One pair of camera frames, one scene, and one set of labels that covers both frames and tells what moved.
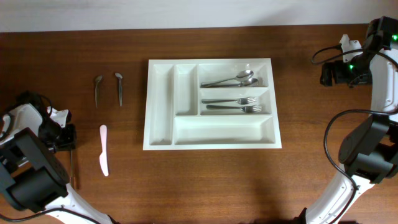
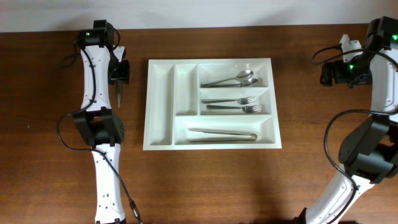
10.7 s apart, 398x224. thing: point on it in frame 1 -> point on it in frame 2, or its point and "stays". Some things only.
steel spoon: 249,81 stays
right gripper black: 340,76 stays
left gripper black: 69,129 -> 124,74
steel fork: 247,109 stays
